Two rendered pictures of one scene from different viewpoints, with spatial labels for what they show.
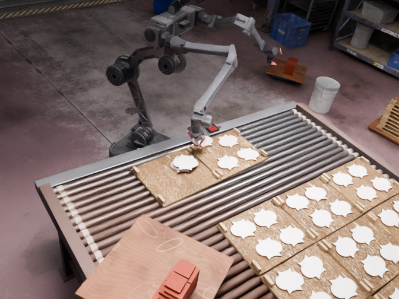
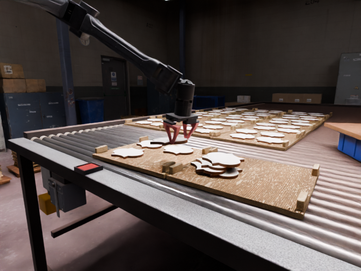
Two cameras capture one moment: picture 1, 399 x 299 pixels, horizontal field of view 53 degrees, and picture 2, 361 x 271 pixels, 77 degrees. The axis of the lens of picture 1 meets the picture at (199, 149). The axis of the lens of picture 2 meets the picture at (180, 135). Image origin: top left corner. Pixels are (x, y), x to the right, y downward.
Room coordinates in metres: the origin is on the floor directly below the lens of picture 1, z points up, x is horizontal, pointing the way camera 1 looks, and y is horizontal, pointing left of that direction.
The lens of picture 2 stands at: (2.09, 0.80, 1.22)
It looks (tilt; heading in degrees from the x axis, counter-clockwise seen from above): 12 degrees down; 260
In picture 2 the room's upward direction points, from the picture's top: straight up
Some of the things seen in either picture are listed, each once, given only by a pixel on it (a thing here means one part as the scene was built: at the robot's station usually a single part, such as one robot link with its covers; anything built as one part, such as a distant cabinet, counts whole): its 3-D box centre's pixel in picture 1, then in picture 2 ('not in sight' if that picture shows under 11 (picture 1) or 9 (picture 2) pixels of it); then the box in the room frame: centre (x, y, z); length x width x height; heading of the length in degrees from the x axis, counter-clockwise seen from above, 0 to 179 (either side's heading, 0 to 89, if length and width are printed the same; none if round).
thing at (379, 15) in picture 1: (379, 12); not in sight; (6.27, -2.33, 0.74); 0.44 x 0.36 x 0.20; 34
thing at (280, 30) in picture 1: (289, 30); not in sight; (6.38, -1.11, 0.19); 0.50 x 0.41 x 0.37; 41
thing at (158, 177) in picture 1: (176, 175); (244, 175); (1.74, 0.11, 0.93); 0.41 x 0.35 x 0.02; 134
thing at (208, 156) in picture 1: (227, 153); (153, 154); (2.04, -0.19, 0.93); 0.41 x 0.35 x 0.02; 134
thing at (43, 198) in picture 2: not in sight; (49, 187); (2.55, -0.34, 0.74); 0.09 x 0.08 x 0.24; 131
